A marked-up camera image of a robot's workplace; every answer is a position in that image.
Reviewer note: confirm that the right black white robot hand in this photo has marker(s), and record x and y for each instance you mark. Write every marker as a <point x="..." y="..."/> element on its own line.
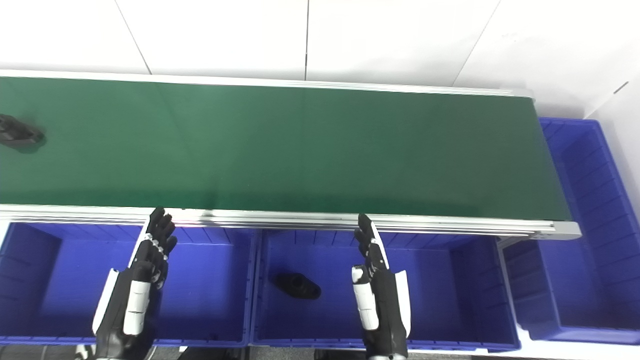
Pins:
<point x="382" y="300"/>

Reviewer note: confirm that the black flanged metal part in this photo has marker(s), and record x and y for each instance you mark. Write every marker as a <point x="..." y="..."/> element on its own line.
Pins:
<point x="17" y="134"/>
<point x="297" y="286"/>

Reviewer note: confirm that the blue plastic bin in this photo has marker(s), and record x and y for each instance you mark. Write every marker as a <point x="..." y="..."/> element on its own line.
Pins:
<point x="210" y="290"/>
<point x="595" y="240"/>
<point x="440" y="290"/>

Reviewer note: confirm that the green conveyor belt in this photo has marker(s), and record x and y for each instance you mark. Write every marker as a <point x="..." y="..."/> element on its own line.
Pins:
<point x="300" y="150"/>
<point x="300" y="220"/>

